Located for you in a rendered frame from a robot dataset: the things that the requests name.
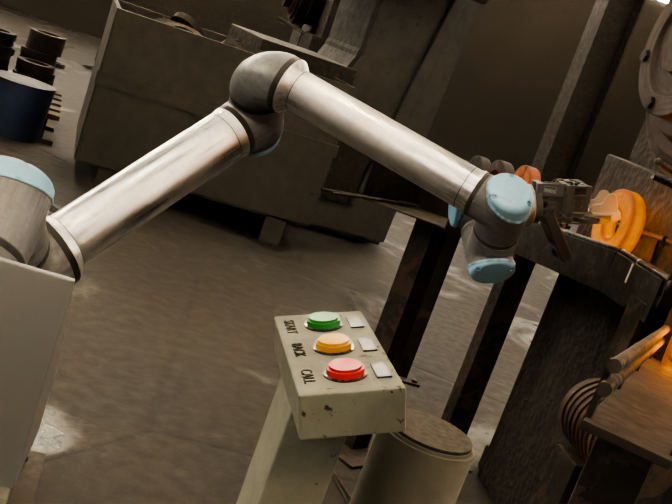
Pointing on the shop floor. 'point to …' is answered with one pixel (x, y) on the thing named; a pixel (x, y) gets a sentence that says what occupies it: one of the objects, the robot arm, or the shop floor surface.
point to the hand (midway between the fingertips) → (620, 217)
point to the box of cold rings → (108, 99)
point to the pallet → (36, 65)
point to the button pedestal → (318, 412)
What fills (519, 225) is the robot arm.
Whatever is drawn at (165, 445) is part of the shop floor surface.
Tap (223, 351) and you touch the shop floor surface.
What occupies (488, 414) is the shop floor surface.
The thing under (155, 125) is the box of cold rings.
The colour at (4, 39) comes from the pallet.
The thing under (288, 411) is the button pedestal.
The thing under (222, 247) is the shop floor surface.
